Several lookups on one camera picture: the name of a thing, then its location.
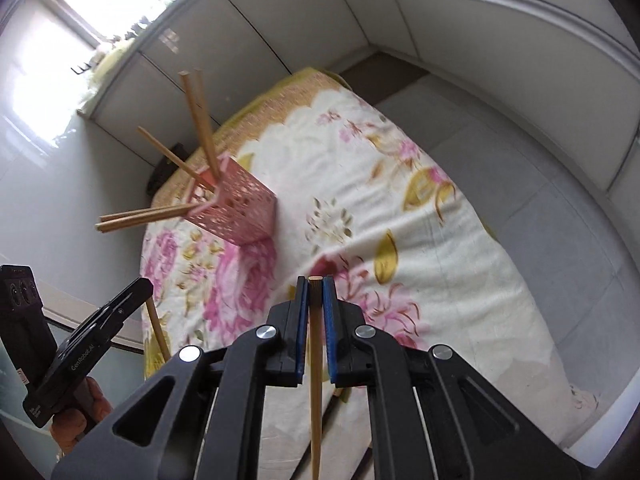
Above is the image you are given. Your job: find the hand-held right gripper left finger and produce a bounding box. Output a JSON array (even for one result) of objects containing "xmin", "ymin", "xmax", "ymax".
[{"xmin": 50, "ymin": 275, "xmax": 310, "ymax": 480}]

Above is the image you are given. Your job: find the floral tablecloth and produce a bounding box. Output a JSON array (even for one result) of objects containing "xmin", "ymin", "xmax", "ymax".
[{"xmin": 140, "ymin": 67, "xmax": 601, "ymax": 480}]

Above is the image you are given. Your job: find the tan wooden chopstick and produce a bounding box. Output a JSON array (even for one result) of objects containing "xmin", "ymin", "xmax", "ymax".
[
  {"xmin": 96, "ymin": 208, "xmax": 195, "ymax": 234},
  {"xmin": 99, "ymin": 204, "xmax": 193, "ymax": 223},
  {"xmin": 145, "ymin": 300, "xmax": 171, "ymax": 364},
  {"xmin": 192, "ymin": 69, "xmax": 221, "ymax": 184},
  {"xmin": 308, "ymin": 275, "xmax": 324, "ymax": 480},
  {"xmin": 178, "ymin": 71, "xmax": 215, "ymax": 182},
  {"xmin": 138, "ymin": 127, "xmax": 212, "ymax": 190}
]

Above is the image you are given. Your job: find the white cabinet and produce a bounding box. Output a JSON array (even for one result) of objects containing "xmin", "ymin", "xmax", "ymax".
[{"xmin": 77, "ymin": 0, "xmax": 640, "ymax": 201}]

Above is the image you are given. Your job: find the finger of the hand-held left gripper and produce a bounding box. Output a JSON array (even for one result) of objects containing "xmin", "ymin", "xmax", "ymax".
[{"xmin": 95, "ymin": 277, "xmax": 155, "ymax": 332}]

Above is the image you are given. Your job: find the dark chair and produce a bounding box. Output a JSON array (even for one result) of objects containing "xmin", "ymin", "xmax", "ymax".
[{"xmin": 146, "ymin": 144, "xmax": 189, "ymax": 196}]

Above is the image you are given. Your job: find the yellow cloth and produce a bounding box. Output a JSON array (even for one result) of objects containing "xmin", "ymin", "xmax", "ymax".
[{"xmin": 87, "ymin": 40, "xmax": 136, "ymax": 91}]

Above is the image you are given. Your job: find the person's left hand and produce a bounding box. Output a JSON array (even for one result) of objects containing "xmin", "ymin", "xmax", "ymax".
[{"xmin": 50, "ymin": 375, "xmax": 114, "ymax": 461}]

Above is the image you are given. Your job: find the pink perforated plastic holder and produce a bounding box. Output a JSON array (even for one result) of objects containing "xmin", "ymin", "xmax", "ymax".
[{"xmin": 187, "ymin": 155, "xmax": 277, "ymax": 247}]

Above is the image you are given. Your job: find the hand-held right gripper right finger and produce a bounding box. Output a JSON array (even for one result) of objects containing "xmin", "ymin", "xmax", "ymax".
[{"xmin": 322, "ymin": 275, "xmax": 583, "ymax": 480}]

